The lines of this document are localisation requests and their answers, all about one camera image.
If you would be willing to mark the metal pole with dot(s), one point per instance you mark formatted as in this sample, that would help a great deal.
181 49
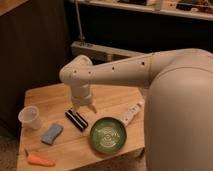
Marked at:
81 36

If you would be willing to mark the clear plastic cup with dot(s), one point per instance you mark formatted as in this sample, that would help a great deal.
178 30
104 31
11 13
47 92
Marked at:
29 117

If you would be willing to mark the green ceramic bowl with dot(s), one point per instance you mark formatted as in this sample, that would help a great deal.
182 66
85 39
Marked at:
107 135

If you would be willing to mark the blue sponge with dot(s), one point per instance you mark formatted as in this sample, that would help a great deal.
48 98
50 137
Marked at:
52 133

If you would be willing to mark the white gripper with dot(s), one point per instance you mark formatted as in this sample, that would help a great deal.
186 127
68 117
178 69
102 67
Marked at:
83 101

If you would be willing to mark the wooden table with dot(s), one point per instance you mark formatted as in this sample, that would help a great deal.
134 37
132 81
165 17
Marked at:
71 150

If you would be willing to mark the orange carrot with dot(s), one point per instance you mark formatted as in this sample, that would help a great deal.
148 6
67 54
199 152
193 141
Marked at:
36 159

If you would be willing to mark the white tube package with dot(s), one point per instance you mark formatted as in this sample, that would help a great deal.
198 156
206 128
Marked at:
127 116

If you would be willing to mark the grey metal beam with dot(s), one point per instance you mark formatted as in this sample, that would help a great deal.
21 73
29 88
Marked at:
102 53

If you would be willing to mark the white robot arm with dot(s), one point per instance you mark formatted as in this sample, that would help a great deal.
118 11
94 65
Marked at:
178 111

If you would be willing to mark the shelf with clutter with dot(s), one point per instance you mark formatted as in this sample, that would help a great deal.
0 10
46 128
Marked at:
195 9

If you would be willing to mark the black striped eraser block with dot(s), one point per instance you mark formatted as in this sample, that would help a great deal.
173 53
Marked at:
77 120

